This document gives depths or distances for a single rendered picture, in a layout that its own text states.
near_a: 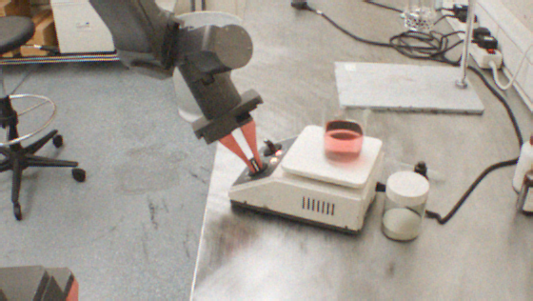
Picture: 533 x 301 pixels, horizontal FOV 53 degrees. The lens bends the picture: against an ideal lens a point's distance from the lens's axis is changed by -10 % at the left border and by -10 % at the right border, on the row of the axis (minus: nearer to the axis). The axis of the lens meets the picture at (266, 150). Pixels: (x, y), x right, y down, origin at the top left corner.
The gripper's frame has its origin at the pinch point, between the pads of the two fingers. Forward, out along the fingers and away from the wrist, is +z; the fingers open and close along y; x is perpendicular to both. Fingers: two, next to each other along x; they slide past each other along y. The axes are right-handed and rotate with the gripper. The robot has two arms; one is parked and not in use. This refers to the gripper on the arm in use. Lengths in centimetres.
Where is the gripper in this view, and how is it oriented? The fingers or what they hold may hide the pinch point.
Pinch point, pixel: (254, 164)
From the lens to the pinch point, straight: 83.8
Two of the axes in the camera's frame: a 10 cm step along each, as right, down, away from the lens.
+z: 4.6, 8.4, 3.0
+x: -1.8, -2.4, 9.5
